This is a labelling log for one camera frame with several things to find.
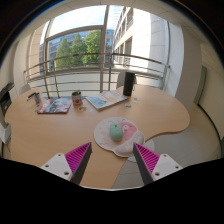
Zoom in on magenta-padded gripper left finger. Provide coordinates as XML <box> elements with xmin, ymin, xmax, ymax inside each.
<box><xmin>40</xmin><ymin>142</ymin><xmax>93</xmax><ymax>186</ymax></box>

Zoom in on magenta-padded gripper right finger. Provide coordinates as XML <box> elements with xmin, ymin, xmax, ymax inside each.
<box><xmin>132</xmin><ymin>142</ymin><xmax>184</xmax><ymax>186</ymax></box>

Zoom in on mint green computer mouse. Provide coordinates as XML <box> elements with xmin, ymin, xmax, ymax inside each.
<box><xmin>109</xmin><ymin>122</ymin><xmax>125</xmax><ymax>142</ymax></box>

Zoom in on round white pink mouse pad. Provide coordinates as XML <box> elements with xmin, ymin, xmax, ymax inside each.
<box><xmin>93</xmin><ymin>116</ymin><xmax>146</xmax><ymax>158</ymax></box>

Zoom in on red cover magazine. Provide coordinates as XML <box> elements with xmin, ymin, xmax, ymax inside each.
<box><xmin>37</xmin><ymin>96</ymin><xmax>74</xmax><ymax>115</ymax></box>

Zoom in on small potted plant mug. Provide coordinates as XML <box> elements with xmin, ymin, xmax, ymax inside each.
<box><xmin>71</xmin><ymin>89</ymin><xmax>83</xmax><ymax>107</ymax></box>

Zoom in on colourful drink can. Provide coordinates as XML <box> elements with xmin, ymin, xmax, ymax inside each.
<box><xmin>33</xmin><ymin>92</ymin><xmax>42</xmax><ymax>107</ymax></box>

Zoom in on light blue illustrated magazine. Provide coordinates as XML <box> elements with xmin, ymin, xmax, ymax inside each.
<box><xmin>85</xmin><ymin>90</ymin><xmax>130</xmax><ymax>111</ymax></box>

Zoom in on black printer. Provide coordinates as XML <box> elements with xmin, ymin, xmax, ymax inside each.
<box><xmin>0</xmin><ymin>82</ymin><xmax>16</xmax><ymax>118</ymax></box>

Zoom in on black cylinder speaker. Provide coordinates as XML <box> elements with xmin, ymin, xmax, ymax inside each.
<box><xmin>122</xmin><ymin>71</ymin><xmax>136</xmax><ymax>97</ymax></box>

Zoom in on metal balcony railing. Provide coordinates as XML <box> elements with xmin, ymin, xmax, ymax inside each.
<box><xmin>23</xmin><ymin>52</ymin><xmax>172</xmax><ymax>98</ymax></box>

